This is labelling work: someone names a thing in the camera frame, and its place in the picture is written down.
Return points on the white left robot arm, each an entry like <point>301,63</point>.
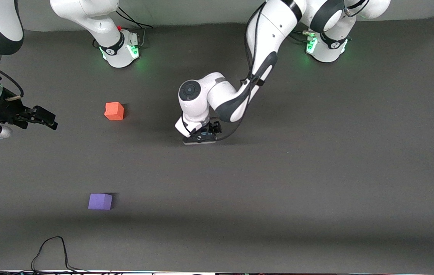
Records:
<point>270,34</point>

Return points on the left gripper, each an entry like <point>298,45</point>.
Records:
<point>212,127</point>

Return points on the light blue foam block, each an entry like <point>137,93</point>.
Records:
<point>206,135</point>

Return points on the dark grey table mat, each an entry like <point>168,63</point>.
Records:
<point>239,191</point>

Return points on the orange foam block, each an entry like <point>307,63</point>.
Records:
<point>114,110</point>

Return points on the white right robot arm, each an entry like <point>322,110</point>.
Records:
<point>102,23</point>

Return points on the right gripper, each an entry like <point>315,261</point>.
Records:
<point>10,110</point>

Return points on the purple foam block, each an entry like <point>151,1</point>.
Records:
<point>99,201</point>

